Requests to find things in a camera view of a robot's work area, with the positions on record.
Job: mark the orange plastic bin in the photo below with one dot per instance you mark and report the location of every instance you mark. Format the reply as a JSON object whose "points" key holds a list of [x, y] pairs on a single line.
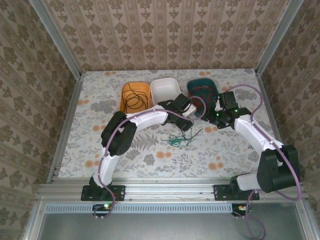
{"points": [[143, 87]]}

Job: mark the small controller board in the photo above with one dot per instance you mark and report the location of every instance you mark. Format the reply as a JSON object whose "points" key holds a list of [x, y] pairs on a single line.
{"points": [[102, 208], [240, 208]]}

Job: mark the aluminium frame post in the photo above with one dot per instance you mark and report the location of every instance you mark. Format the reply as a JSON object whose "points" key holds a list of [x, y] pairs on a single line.
{"points": [[277, 37], [57, 37]]}

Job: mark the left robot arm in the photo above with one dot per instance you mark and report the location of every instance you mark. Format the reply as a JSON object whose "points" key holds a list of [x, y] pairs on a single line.
{"points": [[147, 117]]}

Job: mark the aluminium side rail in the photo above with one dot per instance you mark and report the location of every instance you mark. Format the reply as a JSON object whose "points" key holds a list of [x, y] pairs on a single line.
{"points": [[66, 125], [265, 100]]}

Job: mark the aluminium mounting rail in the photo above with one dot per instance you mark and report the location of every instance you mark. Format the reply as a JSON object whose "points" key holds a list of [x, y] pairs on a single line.
{"points": [[170, 190]]}

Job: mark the floral table cover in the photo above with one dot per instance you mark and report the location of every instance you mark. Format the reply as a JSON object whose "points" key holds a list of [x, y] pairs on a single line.
{"points": [[150, 165]]}

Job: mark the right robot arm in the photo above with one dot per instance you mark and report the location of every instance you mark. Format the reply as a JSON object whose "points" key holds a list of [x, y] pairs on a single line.
{"points": [[252, 132]]}

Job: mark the white plastic bin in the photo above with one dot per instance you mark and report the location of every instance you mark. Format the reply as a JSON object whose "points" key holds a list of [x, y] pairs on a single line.
{"points": [[165, 87]]}

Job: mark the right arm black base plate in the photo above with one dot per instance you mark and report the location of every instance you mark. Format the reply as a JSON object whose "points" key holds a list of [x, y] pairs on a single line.
{"points": [[220, 192]]}

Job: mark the grey metal panel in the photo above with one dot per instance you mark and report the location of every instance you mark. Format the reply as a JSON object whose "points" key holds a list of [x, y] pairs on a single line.
{"points": [[150, 227]]}

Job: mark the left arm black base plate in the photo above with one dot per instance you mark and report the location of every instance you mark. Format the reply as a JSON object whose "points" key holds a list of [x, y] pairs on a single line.
{"points": [[120, 192]]}

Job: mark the teal plastic bin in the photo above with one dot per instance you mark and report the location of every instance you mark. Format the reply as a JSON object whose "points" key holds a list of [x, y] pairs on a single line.
{"points": [[200, 83]]}

